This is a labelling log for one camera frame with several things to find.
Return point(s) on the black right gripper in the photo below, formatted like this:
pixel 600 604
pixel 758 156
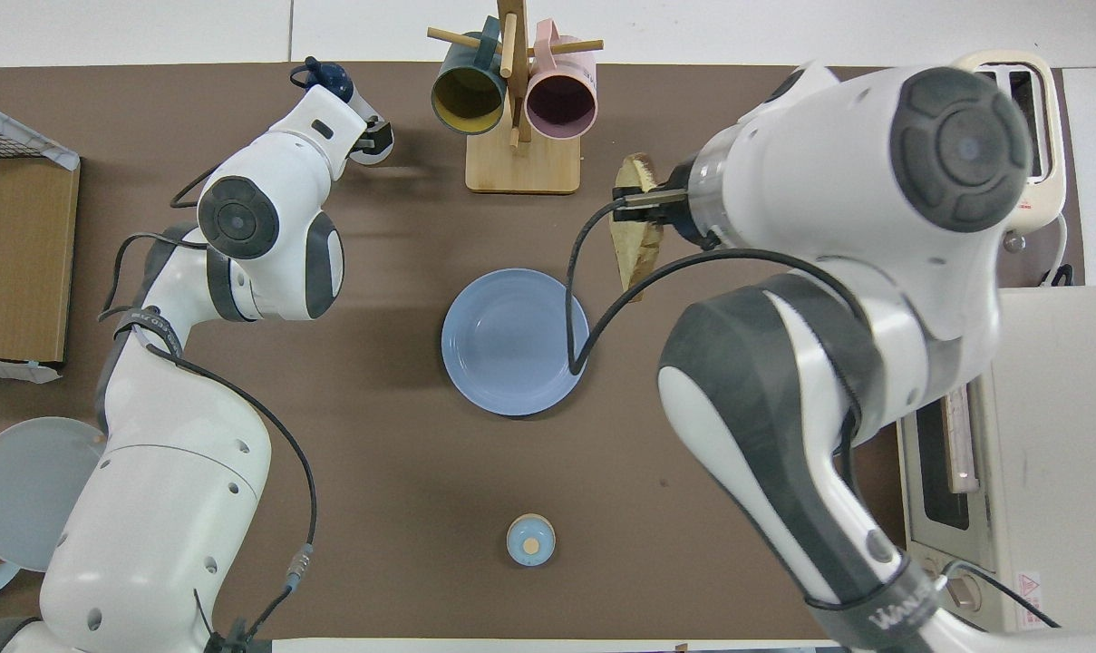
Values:
pixel 693 209

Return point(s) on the toast bread slice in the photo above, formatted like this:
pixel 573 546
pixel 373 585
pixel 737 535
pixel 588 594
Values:
pixel 634 258

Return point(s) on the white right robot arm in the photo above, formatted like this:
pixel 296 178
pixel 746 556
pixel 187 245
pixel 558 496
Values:
pixel 874 181

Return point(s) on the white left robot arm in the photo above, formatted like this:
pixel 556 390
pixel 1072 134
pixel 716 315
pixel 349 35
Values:
pixel 176 508

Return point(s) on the blue dinner plate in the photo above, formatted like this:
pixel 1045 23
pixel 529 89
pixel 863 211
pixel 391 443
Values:
pixel 502 345

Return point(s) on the grey-blue plate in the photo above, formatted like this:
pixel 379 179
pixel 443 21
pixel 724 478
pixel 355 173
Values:
pixel 22 490

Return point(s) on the teal mug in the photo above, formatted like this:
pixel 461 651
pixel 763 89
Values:
pixel 466 95

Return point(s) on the wooden mug tree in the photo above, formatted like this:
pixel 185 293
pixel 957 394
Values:
pixel 520 168

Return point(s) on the pink mug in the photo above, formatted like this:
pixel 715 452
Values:
pixel 561 104

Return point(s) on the blue white patterned cloth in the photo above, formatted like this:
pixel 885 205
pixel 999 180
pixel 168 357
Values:
pixel 31 145

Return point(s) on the small blue call bell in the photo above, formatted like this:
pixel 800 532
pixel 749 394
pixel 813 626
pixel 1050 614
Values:
pixel 530 541

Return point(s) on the brown table mat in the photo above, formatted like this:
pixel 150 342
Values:
pixel 375 499

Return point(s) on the cream pop-up toaster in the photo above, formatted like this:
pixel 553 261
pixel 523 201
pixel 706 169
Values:
pixel 1051 127

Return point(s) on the white toaster oven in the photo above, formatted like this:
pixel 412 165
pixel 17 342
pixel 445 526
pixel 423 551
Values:
pixel 1055 408

